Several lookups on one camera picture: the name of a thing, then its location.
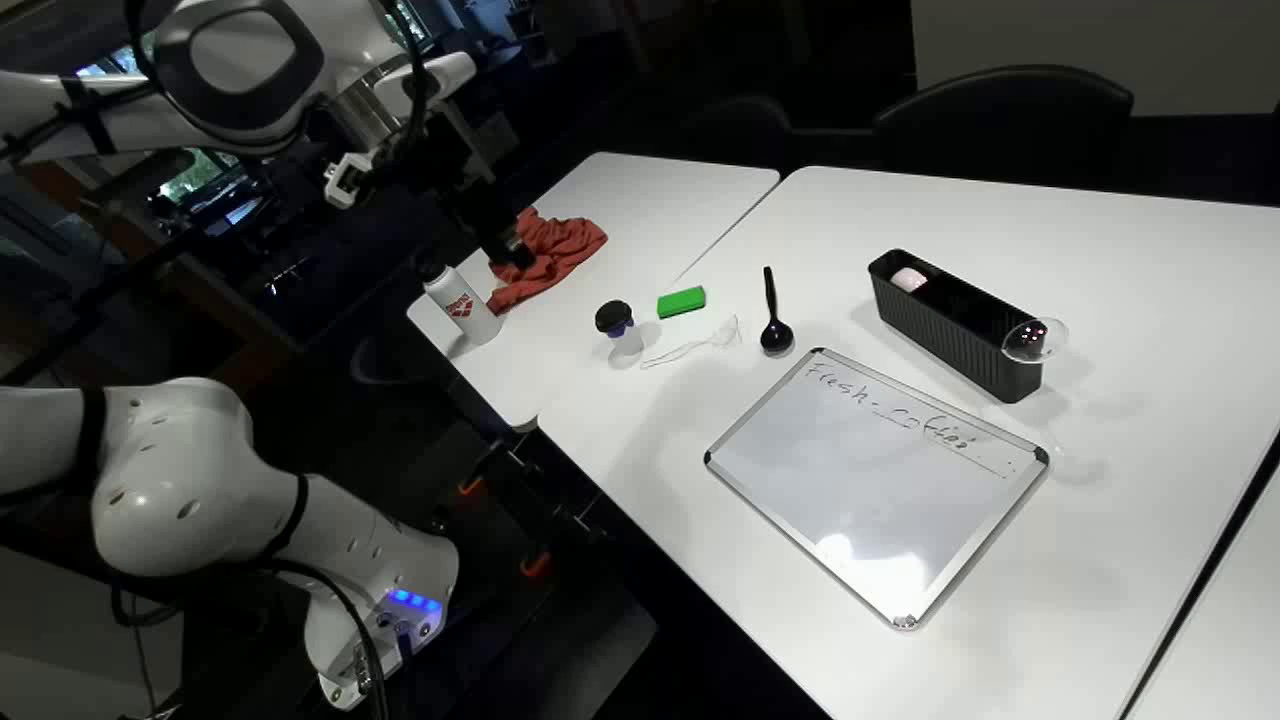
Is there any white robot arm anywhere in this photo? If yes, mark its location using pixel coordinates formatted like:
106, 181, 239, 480
0, 0, 475, 713

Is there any black rectangular rack bin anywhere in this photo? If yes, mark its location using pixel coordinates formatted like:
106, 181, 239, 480
866, 249, 1039, 403

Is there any clear plastic spoon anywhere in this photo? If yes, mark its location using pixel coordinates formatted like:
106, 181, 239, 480
639, 318, 739, 370

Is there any green rectangular block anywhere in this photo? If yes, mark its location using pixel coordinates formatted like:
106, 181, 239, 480
654, 285, 708, 318

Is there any black plastic spoon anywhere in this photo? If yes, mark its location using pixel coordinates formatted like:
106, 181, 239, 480
761, 266, 792, 356

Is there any red-orange cloth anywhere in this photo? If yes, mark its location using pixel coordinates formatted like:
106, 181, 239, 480
487, 206, 609, 314

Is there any white bottle with red label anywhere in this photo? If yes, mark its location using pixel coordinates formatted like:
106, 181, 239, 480
423, 266, 493, 344

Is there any pink object in bin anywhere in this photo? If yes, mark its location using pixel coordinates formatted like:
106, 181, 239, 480
891, 266, 929, 292

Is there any black office chair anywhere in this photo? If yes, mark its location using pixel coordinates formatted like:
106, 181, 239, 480
873, 65, 1135, 164

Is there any small whiteboard with metal frame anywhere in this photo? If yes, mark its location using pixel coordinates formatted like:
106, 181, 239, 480
704, 349, 1046, 627

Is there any black cable loop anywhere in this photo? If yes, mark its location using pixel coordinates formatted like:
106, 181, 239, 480
118, 0, 435, 161

